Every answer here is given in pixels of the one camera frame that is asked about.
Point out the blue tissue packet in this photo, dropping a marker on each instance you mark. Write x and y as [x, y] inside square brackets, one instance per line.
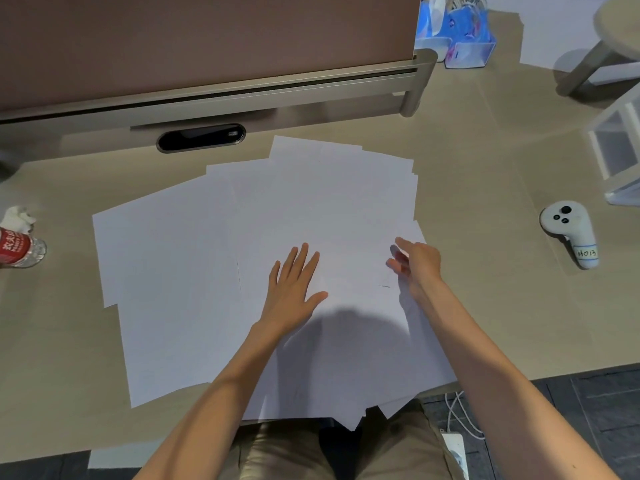
[429, 24]

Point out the crumpled white tissue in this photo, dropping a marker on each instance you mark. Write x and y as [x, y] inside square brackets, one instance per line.
[19, 218]

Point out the white power strip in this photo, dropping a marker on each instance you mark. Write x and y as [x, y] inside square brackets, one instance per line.
[455, 457]

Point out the person's left little finger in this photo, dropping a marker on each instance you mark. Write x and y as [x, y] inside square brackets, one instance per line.
[274, 275]

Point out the person's khaki trousers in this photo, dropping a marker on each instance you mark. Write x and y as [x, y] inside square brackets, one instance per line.
[400, 449]

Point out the brown desk partition panel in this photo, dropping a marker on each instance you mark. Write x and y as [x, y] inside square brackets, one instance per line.
[200, 39]

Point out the person's right fingers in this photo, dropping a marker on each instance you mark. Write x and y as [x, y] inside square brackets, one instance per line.
[403, 252]

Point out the black oval desk socket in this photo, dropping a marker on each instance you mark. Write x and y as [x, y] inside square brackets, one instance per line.
[201, 138]

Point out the person's left middle finger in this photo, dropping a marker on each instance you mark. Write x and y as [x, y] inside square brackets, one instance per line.
[302, 259]

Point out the white frame rack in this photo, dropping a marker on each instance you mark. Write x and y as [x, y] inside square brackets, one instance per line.
[625, 189]

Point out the person's left forearm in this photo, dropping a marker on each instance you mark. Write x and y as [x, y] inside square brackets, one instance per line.
[215, 399]

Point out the grey metal partition rail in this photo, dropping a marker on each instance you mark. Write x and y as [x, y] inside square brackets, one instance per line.
[300, 92]

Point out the person's left thumb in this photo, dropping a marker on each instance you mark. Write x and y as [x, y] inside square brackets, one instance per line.
[315, 300]

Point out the person's right hand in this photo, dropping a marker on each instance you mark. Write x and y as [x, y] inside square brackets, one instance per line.
[422, 267]

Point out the person's left hand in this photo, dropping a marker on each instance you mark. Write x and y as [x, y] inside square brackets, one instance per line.
[290, 299]

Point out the round grey stool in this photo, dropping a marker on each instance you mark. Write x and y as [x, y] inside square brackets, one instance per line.
[617, 22]

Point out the white handheld controller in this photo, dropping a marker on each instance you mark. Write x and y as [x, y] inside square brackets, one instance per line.
[567, 223]

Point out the blue printed box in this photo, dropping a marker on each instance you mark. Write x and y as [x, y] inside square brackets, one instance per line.
[470, 37]

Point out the pile of white paper sheets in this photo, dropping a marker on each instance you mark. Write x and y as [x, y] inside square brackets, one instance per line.
[200, 254]

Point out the red label water bottle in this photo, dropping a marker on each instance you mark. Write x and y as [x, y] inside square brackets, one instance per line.
[17, 248]

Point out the person's right forearm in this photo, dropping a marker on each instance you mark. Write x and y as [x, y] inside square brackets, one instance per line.
[495, 389]

